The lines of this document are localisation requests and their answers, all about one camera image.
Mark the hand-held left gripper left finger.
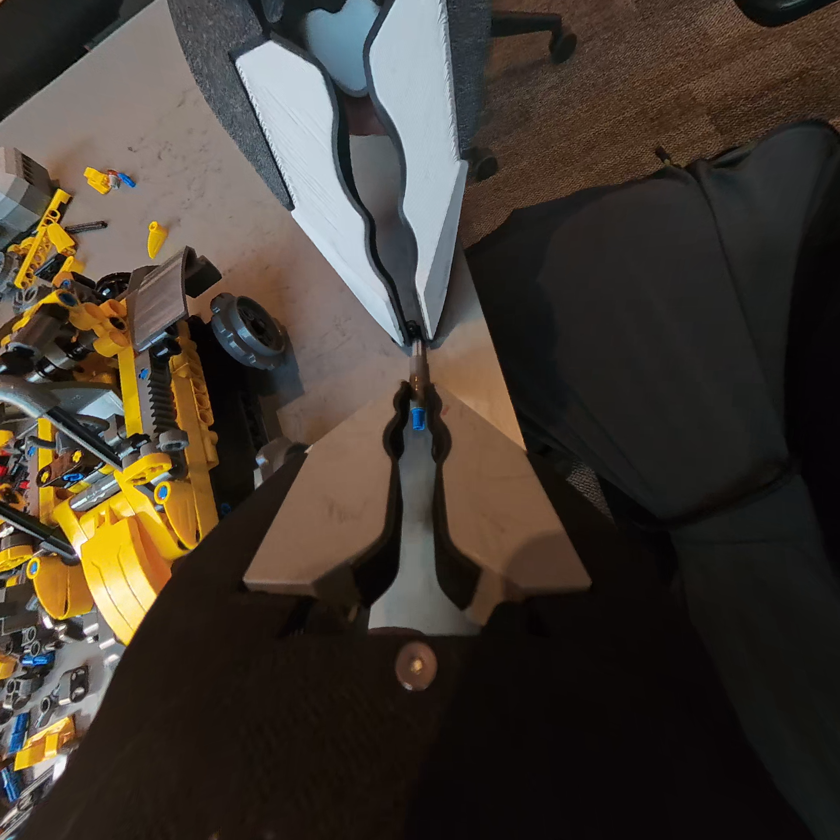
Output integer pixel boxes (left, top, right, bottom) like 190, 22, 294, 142
245, 381, 416, 611

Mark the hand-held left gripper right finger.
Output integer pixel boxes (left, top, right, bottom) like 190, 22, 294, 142
423, 385, 592, 628

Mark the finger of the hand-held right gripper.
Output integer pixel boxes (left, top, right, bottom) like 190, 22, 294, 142
368, 0, 469, 340
234, 37, 418, 345

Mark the grey desk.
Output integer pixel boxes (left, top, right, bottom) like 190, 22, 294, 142
0, 0, 526, 788

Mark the black office chair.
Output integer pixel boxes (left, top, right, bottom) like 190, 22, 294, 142
466, 0, 578, 185

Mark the person's black clothing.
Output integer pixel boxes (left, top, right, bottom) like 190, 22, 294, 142
466, 119, 840, 840

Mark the yellow toy brick vehicle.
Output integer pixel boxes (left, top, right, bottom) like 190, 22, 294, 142
0, 250, 292, 647

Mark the grey toy battery hub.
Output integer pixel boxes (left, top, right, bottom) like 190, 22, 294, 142
0, 147, 56, 221

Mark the pile of loose toy bricks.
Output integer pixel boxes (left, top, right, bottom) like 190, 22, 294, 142
0, 617, 106, 808

